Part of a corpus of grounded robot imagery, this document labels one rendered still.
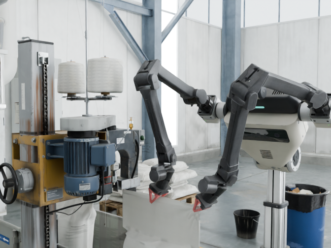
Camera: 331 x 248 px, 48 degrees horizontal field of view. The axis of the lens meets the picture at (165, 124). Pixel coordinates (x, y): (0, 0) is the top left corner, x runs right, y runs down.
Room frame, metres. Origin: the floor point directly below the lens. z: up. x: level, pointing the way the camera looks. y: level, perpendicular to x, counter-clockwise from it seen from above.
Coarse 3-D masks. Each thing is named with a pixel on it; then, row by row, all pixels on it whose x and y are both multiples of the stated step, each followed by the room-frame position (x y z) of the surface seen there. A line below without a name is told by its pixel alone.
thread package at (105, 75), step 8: (88, 64) 1.69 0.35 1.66; (96, 64) 1.66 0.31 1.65; (104, 64) 1.65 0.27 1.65; (112, 64) 1.66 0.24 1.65; (120, 64) 1.70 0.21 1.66; (88, 72) 1.69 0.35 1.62; (96, 72) 1.65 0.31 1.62; (104, 72) 1.65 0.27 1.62; (112, 72) 1.66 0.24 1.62; (120, 72) 1.70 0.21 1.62; (88, 80) 1.69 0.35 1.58; (96, 80) 1.65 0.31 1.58; (104, 80) 1.65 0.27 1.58; (112, 80) 1.66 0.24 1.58; (120, 80) 1.70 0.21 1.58; (88, 88) 1.69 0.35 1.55; (96, 88) 1.65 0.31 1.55; (104, 88) 1.65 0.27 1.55; (112, 88) 1.66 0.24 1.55; (120, 88) 1.70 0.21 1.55
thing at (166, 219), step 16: (128, 192) 1.90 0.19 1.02; (128, 208) 1.90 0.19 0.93; (144, 208) 1.80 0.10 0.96; (160, 208) 1.73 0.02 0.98; (176, 208) 1.68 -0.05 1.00; (192, 208) 1.63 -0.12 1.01; (128, 224) 1.90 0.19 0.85; (144, 224) 1.80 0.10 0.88; (160, 224) 1.73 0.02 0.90; (176, 224) 1.68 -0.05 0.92; (192, 224) 1.63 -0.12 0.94; (128, 240) 1.81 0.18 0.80; (144, 240) 1.75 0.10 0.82; (160, 240) 1.73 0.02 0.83; (176, 240) 1.68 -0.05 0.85; (192, 240) 1.63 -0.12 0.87
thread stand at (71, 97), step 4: (104, 56) 1.73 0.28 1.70; (64, 96) 1.86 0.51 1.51; (68, 96) 1.85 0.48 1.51; (72, 96) 1.85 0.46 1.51; (76, 96) 1.87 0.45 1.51; (80, 96) 1.90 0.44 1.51; (96, 96) 1.68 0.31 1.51; (100, 96) 1.67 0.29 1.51; (104, 96) 1.67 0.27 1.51; (108, 96) 1.67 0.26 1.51; (112, 96) 1.69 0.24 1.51; (116, 96) 1.71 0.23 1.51; (72, 100) 1.89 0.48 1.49; (84, 100) 1.80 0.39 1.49; (88, 100) 1.80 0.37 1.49; (104, 100) 1.73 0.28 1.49; (88, 104) 1.81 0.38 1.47; (88, 108) 1.81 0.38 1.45; (88, 112) 1.81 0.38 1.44
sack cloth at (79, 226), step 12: (60, 204) 2.19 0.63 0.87; (72, 204) 2.14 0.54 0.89; (84, 204) 2.09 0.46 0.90; (60, 216) 2.12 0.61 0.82; (72, 216) 2.07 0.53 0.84; (84, 216) 2.07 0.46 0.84; (60, 228) 2.10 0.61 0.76; (72, 228) 2.06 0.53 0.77; (84, 228) 2.09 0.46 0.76; (60, 240) 2.09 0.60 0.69; (72, 240) 2.06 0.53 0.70; (84, 240) 2.09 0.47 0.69
